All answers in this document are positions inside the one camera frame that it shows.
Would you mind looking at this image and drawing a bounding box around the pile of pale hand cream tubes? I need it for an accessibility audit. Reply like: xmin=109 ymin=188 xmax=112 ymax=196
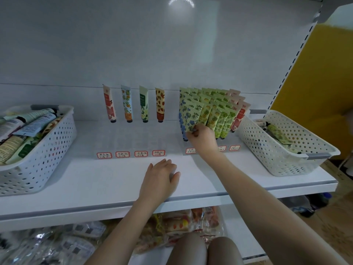
xmin=0 ymin=107 xmax=61 ymax=166

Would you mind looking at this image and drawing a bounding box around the white perforated plastic basket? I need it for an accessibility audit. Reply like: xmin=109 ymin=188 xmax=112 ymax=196
xmin=0 ymin=105 xmax=77 ymax=197
xmin=237 ymin=110 xmax=341 ymax=177

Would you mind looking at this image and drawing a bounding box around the person's left hand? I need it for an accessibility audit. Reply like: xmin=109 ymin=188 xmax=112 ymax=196
xmin=138 ymin=158 xmax=181 ymax=208

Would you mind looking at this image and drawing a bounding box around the person's left forearm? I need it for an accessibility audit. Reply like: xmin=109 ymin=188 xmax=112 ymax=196
xmin=85 ymin=198 xmax=163 ymax=265

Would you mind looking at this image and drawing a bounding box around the clear divider tray with labels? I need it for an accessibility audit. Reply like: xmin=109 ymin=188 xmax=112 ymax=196
xmin=96 ymin=143 xmax=242 ymax=159

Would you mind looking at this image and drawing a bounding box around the person's right leg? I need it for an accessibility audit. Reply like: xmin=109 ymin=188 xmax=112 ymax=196
xmin=207 ymin=236 xmax=243 ymax=265

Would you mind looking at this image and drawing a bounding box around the pile of green hand cream tubes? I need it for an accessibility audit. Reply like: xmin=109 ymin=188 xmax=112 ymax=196
xmin=256 ymin=121 xmax=293 ymax=147

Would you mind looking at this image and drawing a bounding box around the white metal shelf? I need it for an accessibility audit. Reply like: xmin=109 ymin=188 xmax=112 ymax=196
xmin=0 ymin=0 xmax=353 ymax=265

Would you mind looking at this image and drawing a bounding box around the person's right forearm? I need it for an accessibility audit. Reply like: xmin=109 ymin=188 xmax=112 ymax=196
xmin=201 ymin=152 xmax=348 ymax=265

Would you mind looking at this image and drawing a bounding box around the person's left leg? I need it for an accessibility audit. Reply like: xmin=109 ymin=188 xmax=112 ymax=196
xmin=167 ymin=232 xmax=207 ymax=265

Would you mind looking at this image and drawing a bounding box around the pile of snack packets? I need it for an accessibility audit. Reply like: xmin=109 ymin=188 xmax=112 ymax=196
xmin=0 ymin=206 xmax=227 ymax=265

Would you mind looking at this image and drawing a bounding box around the cluster of green bottles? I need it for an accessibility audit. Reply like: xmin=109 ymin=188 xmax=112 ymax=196
xmin=309 ymin=193 xmax=332 ymax=210

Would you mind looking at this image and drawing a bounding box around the person's leg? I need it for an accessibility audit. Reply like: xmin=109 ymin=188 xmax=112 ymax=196
xmin=167 ymin=232 xmax=207 ymax=265
xmin=207 ymin=236 xmax=243 ymax=265

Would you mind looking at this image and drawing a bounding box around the row of hand cream tubes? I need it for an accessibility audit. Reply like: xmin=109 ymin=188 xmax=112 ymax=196
xmin=102 ymin=84 xmax=250 ymax=142

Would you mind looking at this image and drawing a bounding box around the person's right hand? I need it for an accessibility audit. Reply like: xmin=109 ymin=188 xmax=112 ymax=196
xmin=186 ymin=124 xmax=220 ymax=162

